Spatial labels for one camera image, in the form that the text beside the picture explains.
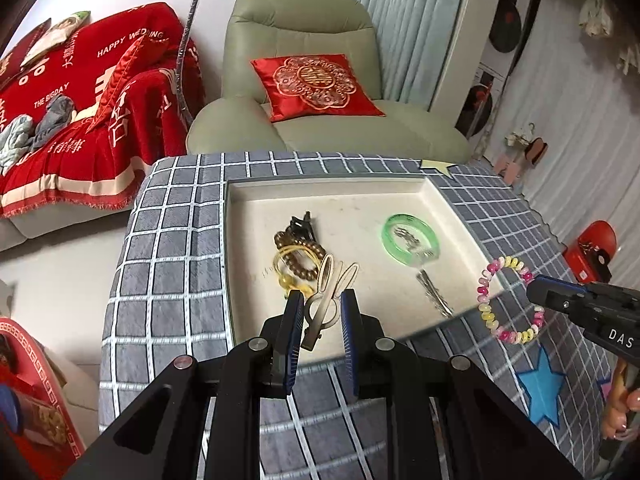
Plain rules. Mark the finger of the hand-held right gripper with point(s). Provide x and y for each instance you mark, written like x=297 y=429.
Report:
x=550 y=295

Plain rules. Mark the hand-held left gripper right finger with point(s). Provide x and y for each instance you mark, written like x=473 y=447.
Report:
x=350 y=345

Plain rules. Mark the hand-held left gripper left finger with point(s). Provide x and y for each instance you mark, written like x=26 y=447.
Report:
x=292 y=345

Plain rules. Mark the beige hair clip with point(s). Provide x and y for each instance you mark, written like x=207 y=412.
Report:
x=324 y=290

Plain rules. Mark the silver hair clip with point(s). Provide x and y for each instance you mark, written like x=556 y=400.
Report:
x=432 y=292

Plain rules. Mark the green transparent bangle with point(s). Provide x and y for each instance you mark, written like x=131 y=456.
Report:
x=392 y=245

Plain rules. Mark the black hair claw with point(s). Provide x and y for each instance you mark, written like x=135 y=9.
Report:
x=302 y=227

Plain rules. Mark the grey jewelry tray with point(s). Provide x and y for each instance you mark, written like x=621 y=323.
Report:
x=350 y=210

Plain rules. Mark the person's right hand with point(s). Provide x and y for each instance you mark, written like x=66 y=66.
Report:
x=617 y=415

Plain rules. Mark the red plastic stool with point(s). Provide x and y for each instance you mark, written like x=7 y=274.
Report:
x=592 y=242

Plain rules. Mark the white curtain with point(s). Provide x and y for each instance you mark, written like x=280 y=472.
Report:
x=575 y=160

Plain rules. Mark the slipper rack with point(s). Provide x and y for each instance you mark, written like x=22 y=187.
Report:
x=525 y=155

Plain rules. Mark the grey checkered tablecloth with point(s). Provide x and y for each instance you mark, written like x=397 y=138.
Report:
x=170 y=260

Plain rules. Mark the white washing machine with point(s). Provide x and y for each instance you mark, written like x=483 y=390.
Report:
x=480 y=105

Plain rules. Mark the hanging white garment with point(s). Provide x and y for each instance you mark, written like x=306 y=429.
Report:
x=630 y=60
x=596 y=12

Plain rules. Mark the red gift box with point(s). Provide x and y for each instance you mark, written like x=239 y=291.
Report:
x=45 y=410

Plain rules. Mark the grey sofa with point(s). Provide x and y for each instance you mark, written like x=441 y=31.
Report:
x=60 y=227

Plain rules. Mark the red embroidered cushion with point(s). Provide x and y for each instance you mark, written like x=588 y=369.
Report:
x=312 y=85

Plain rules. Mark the red printed blanket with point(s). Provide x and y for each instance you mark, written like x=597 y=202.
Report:
x=100 y=160

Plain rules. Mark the white dryer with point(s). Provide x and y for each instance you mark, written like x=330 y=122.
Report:
x=505 y=25

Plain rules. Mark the teal curtain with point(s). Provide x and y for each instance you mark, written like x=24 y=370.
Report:
x=415 y=25

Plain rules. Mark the red satin pillow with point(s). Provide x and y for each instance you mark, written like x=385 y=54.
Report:
x=120 y=80

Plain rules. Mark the green leather armchair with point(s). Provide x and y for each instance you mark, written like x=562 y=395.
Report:
x=300 y=25

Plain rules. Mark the grey cloth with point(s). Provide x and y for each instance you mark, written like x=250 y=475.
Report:
x=52 y=120

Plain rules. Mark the light blue cloth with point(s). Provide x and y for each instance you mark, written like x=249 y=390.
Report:
x=14 y=142

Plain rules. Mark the portrait print pillow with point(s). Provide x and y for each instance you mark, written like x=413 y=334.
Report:
x=55 y=35

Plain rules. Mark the red square cushion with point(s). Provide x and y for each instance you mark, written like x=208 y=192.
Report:
x=22 y=52

